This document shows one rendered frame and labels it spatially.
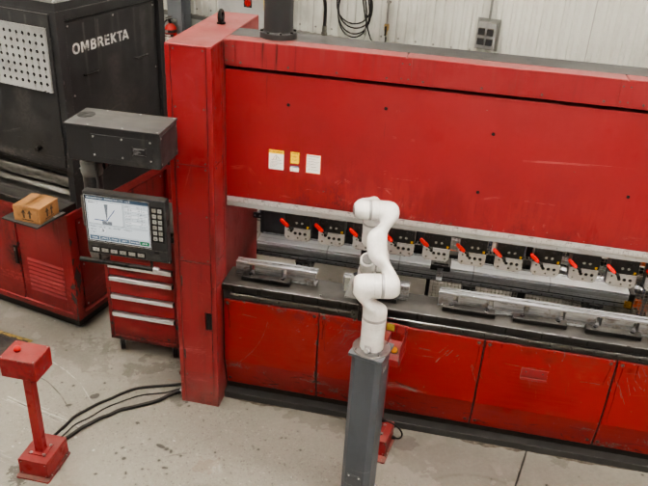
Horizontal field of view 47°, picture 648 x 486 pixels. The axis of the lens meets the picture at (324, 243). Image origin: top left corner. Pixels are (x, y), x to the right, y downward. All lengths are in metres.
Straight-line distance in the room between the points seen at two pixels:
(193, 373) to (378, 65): 2.24
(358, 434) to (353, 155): 1.48
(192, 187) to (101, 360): 1.74
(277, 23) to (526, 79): 1.29
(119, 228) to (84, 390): 1.53
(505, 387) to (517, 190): 1.21
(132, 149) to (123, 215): 0.36
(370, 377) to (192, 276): 1.27
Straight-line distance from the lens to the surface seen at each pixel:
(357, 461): 4.15
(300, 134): 4.06
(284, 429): 4.76
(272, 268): 4.47
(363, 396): 3.86
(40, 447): 4.59
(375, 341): 3.67
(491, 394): 4.60
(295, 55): 3.92
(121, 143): 3.79
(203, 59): 3.87
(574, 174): 4.03
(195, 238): 4.27
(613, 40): 8.01
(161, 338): 5.24
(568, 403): 4.64
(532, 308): 4.40
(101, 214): 3.99
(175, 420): 4.85
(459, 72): 3.83
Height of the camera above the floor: 3.21
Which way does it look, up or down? 28 degrees down
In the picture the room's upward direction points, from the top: 3 degrees clockwise
